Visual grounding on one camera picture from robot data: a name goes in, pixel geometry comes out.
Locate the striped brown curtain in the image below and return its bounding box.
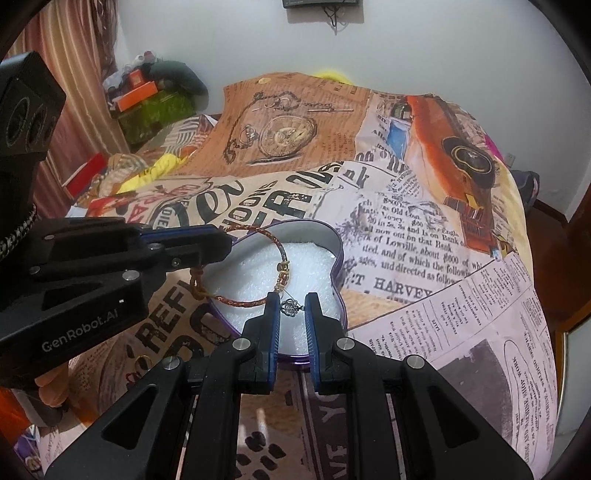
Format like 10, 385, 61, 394
7, 0, 129, 217

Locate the red gold cord bracelet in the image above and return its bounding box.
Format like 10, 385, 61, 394
187, 224, 293, 307

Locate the red box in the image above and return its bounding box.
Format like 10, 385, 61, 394
63, 153, 107, 199

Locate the purple heart-shaped tin box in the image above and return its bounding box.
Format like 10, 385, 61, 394
201, 220, 346, 368

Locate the yellow cloth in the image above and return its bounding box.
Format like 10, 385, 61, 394
117, 153, 186, 194

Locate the dark blue backpack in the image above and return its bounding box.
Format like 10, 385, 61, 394
511, 169, 540, 213

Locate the small black wall monitor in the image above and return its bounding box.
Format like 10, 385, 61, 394
281, 0, 360, 9

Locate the striped patchwork cloth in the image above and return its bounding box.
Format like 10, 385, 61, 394
75, 114, 217, 208

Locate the yellow pillow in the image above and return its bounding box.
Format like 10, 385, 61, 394
314, 69, 353, 85

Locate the orange box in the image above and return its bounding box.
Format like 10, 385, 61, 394
115, 81, 158, 112

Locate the person's hand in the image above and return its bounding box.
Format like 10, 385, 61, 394
35, 363, 69, 408

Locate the newspaper print bed quilt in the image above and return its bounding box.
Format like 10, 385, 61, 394
38, 71, 562, 480

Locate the green patterned covered stand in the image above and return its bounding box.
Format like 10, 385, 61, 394
118, 90, 195, 147

